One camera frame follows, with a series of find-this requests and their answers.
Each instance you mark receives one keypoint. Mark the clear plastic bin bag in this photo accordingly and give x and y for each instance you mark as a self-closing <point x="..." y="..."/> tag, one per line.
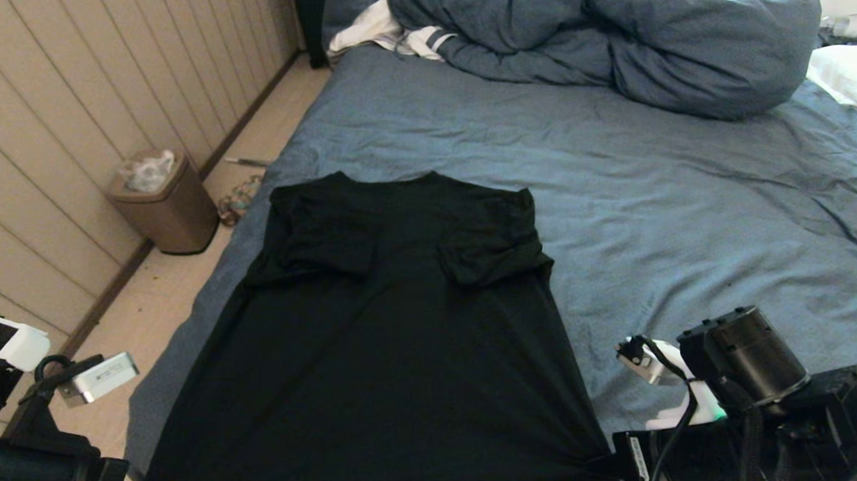
<point x="146" y="173"/>

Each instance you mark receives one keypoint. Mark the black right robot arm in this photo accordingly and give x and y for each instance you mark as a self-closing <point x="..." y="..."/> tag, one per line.
<point x="829" y="437"/>

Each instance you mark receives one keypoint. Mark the blue bunched duvet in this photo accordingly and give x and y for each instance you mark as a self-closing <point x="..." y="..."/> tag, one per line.
<point x="630" y="38"/>

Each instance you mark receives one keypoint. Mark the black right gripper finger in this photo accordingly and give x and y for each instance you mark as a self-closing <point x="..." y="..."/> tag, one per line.
<point x="602" y="472"/>
<point x="602" y="461"/>

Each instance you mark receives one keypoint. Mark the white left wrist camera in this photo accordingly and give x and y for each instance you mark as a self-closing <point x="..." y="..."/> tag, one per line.
<point x="98" y="377"/>

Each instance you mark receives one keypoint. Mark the white left wrist joint cover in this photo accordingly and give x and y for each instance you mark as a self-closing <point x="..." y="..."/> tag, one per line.
<point x="23" y="347"/>

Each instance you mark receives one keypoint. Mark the black printed T-shirt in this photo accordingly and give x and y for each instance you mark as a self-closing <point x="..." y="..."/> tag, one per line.
<point x="392" y="378"/>

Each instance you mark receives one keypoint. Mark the black bedside furniture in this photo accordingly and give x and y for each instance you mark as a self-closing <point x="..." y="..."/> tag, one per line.
<point x="308" y="14"/>

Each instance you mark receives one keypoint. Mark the patterned cloth item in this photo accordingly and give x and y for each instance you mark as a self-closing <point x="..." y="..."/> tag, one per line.
<point x="238" y="201"/>

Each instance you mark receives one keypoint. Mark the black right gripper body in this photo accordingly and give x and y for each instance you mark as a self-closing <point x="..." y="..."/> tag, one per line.
<point x="640" y="464"/>

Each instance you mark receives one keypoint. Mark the brown trash bin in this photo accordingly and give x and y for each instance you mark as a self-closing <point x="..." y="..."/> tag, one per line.
<point x="173" y="216"/>

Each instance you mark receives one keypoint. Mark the white striped garment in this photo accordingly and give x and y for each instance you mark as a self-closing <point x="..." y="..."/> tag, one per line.
<point x="366" y="30"/>

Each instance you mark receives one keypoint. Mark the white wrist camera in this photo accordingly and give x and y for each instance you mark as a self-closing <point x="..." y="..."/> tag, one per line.
<point x="98" y="377"/>
<point x="691" y="401"/>

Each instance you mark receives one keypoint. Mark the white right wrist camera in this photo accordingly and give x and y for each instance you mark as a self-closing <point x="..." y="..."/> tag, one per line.
<point x="691" y="401"/>

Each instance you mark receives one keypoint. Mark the blue bed sheet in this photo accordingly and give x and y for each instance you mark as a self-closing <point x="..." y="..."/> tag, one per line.
<point x="694" y="210"/>

